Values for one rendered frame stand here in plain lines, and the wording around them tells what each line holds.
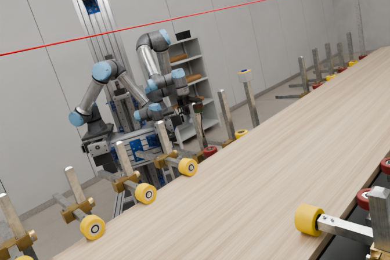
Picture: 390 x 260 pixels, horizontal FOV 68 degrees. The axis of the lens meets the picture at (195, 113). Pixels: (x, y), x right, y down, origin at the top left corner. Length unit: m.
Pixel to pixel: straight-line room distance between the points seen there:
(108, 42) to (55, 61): 1.79
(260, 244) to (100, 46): 1.94
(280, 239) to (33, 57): 3.64
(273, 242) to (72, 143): 3.52
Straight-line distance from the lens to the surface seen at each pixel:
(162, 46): 2.09
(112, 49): 2.46
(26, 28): 4.16
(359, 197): 1.10
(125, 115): 2.44
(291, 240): 0.95
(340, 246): 1.17
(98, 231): 1.25
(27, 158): 4.11
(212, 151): 1.64
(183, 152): 1.88
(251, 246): 0.95
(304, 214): 0.92
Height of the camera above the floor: 1.51
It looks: 14 degrees down
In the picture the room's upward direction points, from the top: 16 degrees counter-clockwise
